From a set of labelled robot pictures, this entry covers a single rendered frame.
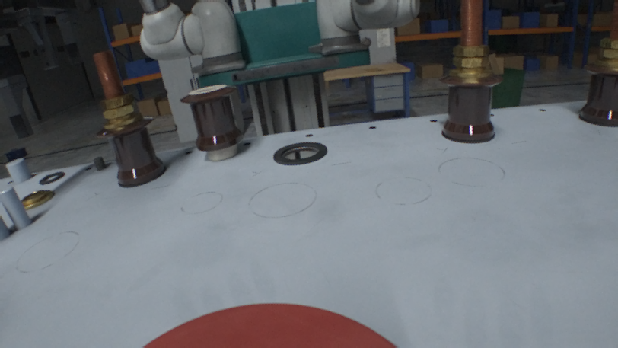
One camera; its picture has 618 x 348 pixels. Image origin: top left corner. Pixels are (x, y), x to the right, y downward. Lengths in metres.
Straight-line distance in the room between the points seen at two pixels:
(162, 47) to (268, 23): 0.43
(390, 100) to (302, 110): 3.33
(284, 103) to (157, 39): 0.61
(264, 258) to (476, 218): 0.20
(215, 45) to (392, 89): 3.72
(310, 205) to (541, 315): 0.24
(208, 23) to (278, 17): 0.30
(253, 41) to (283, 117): 0.38
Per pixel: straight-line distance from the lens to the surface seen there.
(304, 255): 0.29
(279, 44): 1.41
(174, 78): 5.31
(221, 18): 1.28
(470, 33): 0.52
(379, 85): 4.71
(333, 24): 1.28
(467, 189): 0.39
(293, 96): 1.53
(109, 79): 0.55
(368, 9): 1.14
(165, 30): 1.34
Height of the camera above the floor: 1.55
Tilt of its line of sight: 26 degrees down
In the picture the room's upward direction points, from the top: 9 degrees counter-clockwise
